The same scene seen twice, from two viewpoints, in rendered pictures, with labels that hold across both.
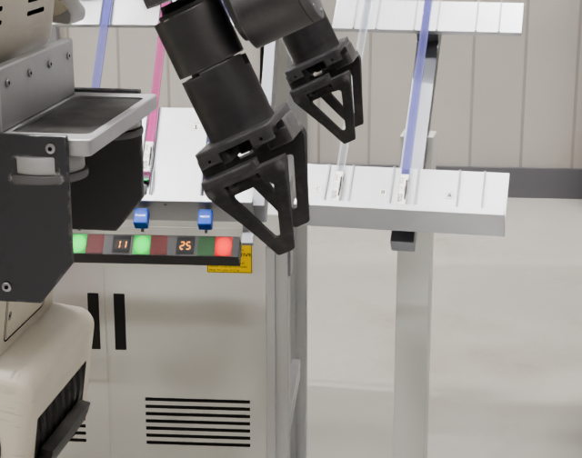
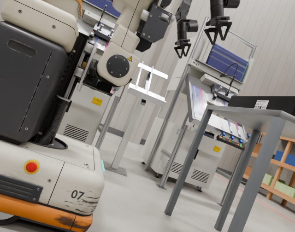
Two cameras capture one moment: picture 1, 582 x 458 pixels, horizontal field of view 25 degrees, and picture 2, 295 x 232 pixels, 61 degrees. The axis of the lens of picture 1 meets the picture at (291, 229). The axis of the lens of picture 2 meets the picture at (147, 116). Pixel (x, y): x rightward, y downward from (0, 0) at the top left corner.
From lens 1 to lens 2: 0.93 m
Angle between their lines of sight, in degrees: 27
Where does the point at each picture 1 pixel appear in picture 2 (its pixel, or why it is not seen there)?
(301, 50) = (182, 37)
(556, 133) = (122, 124)
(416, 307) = (134, 120)
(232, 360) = (88, 122)
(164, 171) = not seen: hidden behind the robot
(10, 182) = (158, 17)
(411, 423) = (125, 142)
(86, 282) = not seen: hidden behind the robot
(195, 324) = (84, 112)
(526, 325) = not seen: hidden behind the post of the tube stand
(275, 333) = (111, 113)
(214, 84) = (220, 7)
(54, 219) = (163, 27)
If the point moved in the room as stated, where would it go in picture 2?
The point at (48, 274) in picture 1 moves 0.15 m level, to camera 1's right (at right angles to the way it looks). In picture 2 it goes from (157, 37) to (184, 52)
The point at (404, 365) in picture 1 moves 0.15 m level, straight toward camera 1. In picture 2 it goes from (127, 130) to (131, 133)
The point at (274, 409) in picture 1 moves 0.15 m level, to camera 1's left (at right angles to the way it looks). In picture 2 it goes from (104, 128) to (88, 122)
